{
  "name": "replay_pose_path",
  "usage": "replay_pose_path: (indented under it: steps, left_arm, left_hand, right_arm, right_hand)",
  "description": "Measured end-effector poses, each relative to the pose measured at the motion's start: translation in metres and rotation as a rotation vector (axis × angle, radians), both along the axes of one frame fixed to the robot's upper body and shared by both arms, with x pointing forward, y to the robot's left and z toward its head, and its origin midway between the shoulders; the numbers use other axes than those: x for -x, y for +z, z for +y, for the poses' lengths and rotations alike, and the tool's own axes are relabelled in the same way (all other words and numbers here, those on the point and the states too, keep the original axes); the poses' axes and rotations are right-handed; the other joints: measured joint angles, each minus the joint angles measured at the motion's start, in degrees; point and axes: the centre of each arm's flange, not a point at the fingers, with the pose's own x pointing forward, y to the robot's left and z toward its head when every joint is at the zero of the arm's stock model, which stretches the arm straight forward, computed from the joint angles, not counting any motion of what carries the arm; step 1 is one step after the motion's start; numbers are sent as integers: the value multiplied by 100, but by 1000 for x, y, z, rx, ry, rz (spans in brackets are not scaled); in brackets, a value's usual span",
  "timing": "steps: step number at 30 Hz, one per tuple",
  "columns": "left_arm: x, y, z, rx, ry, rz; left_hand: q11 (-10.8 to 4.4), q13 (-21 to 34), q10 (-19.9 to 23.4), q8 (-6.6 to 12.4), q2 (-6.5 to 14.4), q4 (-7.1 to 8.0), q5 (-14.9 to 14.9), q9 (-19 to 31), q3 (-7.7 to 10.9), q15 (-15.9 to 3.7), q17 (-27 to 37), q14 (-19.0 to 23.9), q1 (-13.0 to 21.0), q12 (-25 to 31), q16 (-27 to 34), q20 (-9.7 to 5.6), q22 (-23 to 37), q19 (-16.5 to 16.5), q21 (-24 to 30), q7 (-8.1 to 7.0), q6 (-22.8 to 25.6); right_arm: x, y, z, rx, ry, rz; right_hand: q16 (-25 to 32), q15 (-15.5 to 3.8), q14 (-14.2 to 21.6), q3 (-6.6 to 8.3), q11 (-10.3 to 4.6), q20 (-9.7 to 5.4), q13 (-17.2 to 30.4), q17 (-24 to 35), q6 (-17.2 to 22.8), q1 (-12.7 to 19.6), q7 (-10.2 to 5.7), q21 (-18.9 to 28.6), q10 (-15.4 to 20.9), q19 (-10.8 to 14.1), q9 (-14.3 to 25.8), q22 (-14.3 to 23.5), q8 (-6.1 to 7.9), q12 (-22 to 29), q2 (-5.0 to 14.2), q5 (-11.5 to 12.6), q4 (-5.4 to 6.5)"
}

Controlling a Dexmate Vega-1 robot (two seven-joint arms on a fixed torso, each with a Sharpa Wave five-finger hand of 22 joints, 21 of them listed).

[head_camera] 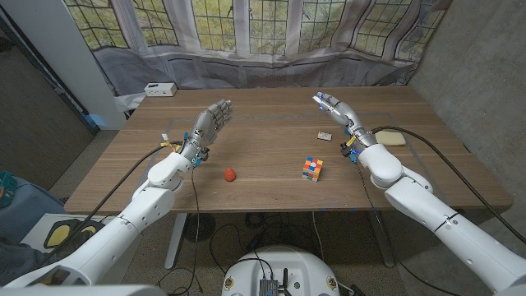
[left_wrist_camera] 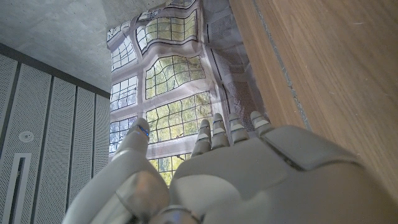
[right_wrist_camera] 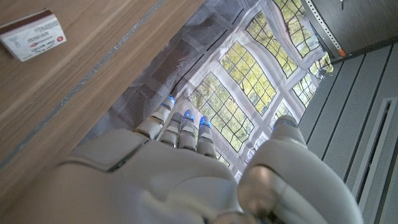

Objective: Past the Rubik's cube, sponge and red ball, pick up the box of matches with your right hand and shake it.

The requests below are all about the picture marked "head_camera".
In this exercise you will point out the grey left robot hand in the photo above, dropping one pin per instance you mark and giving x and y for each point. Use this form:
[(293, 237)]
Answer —
[(207, 125)]

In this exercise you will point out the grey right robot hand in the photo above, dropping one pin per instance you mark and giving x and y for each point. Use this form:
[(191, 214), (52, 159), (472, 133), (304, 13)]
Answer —
[(345, 117)]

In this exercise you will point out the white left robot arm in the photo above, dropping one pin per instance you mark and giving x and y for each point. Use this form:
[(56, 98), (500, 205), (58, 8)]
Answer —
[(144, 209)]

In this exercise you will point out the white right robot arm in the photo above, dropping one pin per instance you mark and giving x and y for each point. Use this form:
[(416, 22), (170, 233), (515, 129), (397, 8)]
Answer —
[(431, 205)]

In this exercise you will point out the pale yellow sponge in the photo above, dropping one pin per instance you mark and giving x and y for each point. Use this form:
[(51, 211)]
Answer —
[(391, 138)]

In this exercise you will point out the red ball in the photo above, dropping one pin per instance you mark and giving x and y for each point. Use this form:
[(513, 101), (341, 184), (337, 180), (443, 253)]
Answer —
[(229, 174)]

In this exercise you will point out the white power strip box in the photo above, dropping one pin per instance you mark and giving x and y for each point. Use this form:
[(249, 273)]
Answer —
[(160, 89)]

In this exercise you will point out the multicoloured Rubik's cube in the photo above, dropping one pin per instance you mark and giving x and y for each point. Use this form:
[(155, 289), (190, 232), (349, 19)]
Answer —
[(312, 169)]

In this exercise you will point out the wooden table board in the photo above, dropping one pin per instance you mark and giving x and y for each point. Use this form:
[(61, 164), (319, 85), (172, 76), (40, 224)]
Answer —
[(255, 118)]

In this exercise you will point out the black round fan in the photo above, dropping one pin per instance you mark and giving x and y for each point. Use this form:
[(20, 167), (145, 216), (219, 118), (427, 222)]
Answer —
[(201, 227)]

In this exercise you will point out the printed window backdrop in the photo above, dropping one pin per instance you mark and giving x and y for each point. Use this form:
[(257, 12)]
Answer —
[(267, 41)]

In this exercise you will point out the white table leg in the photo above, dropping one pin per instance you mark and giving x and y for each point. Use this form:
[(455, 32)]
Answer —
[(176, 238)]

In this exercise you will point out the grey table leg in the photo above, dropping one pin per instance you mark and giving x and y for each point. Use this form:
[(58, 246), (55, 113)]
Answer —
[(382, 242)]

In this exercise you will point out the yellow black foot pedal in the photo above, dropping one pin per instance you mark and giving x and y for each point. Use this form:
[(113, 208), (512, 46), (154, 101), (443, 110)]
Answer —
[(91, 228), (58, 235)]

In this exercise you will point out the white robot torso base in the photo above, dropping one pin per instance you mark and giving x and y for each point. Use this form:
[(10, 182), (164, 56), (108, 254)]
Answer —
[(283, 267)]

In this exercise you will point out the grey computer module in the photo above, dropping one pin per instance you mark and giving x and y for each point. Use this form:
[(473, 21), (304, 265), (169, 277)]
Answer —
[(268, 288)]

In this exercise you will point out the blue upholstered seat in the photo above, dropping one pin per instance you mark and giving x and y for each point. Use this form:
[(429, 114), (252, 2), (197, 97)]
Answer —
[(29, 205)]

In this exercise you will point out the white pedal platform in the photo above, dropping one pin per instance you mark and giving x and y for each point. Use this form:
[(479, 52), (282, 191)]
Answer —
[(37, 230)]

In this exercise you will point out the teal cloth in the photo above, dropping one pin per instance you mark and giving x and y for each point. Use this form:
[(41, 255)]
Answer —
[(7, 189)]

